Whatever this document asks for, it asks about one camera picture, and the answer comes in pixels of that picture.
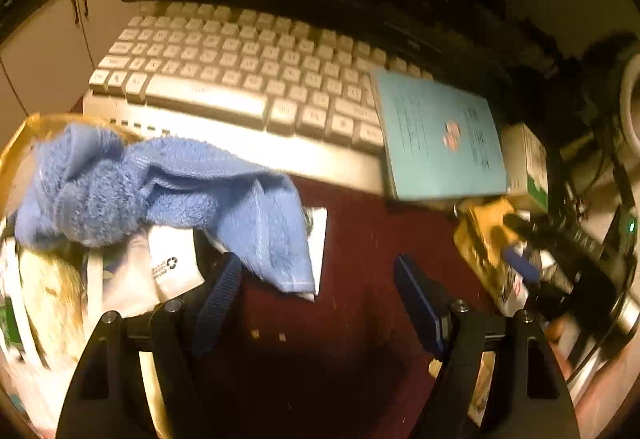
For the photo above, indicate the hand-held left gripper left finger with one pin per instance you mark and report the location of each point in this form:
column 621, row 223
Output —
column 220, row 299

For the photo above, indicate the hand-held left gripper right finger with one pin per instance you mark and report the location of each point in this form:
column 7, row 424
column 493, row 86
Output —
column 417, row 301

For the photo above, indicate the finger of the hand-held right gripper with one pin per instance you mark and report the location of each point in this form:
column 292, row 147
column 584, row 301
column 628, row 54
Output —
column 525, row 224
column 520, row 261

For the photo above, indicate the yellow packet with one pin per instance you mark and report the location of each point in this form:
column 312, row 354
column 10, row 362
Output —
column 482, row 234

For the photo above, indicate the blue terry towel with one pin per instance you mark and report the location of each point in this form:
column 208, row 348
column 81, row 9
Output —
column 100, row 189

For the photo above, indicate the white plastic packet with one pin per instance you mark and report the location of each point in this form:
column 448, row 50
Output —
column 170, row 269

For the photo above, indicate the white green medicine box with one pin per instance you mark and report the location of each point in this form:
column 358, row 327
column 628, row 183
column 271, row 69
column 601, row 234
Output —
column 525, row 159

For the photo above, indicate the white flat packet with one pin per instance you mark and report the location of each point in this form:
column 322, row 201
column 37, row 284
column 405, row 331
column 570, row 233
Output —
column 317, row 239

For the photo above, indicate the light blue notebook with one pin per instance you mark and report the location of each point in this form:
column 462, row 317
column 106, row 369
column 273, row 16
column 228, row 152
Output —
column 430, row 144

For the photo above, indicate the white tape roll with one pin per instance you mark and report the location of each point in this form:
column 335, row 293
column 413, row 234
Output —
column 631, row 109

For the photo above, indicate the beige packet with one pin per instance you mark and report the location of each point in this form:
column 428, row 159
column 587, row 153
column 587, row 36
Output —
column 50, row 299

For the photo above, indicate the white computer keyboard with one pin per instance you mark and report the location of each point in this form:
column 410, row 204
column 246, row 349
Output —
column 225, row 69

